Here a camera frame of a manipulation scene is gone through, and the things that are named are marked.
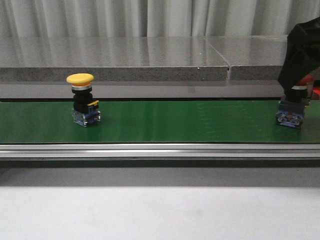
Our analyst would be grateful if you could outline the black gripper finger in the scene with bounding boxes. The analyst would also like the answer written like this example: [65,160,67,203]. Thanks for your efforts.
[277,17,320,91]

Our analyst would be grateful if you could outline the red mushroom push button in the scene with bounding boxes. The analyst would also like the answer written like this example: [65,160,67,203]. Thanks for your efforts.
[275,74,314,129]

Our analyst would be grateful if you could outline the yellow mushroom push button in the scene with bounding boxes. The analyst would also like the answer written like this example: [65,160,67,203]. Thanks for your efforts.
[66,73,101,127]

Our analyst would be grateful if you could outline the red plastic tray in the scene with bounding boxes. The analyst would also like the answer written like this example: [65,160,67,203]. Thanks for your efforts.
[311,86,320,100]

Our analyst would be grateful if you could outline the grey stone slab shelf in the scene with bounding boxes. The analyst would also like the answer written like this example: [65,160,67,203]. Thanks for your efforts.
[0,35,287,83]

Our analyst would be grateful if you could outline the green conveyor belt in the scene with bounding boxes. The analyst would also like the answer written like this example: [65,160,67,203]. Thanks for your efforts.
[0,100,320,144]

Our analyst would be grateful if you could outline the grey curtain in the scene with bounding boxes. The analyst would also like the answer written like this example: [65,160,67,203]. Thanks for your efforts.
[0,0,320,37]

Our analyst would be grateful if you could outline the aluminium conveyor side rail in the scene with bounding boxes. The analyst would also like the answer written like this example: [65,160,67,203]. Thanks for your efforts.
[0,143,320,159]

